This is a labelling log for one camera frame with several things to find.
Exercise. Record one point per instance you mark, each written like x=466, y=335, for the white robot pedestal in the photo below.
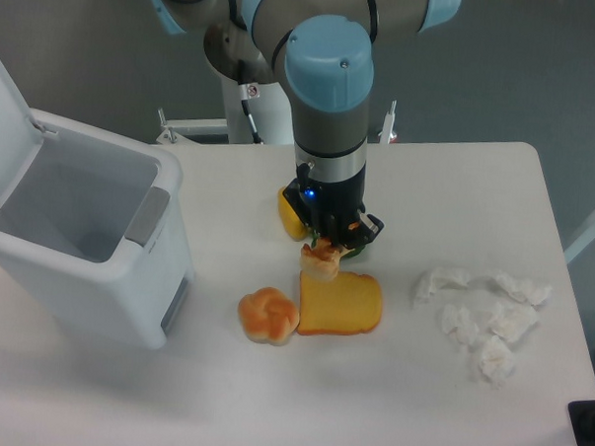
x=253, y=117

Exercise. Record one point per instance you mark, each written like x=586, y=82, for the yellow bell pepper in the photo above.
x=290, y=221

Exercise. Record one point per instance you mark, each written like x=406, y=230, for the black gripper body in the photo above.
x=339, y=201

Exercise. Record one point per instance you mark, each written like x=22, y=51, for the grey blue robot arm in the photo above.
x=266, y=20

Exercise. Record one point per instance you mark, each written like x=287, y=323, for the crumpled white tissue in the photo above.
x=523, y=290
x=511, y=321
x=458, y=320
x=493, y=361
x=431, y=281

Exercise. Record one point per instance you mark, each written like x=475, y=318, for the black device at edge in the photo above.
x=582, y=418

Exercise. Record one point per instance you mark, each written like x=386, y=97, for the white trash can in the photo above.
x=91, y=226

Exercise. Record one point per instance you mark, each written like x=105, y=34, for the green bell pepper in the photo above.
x=358, y=251

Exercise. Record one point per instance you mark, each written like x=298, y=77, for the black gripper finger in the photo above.
x=305, y=202
x=361, y=230

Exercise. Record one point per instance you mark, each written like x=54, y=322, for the round knotted bread roll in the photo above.
x=268, y=316

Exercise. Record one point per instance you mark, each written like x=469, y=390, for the golden croissant bread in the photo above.
x=320, y=261

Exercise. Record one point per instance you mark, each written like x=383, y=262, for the square toast bread slice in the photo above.
x=350, y=304

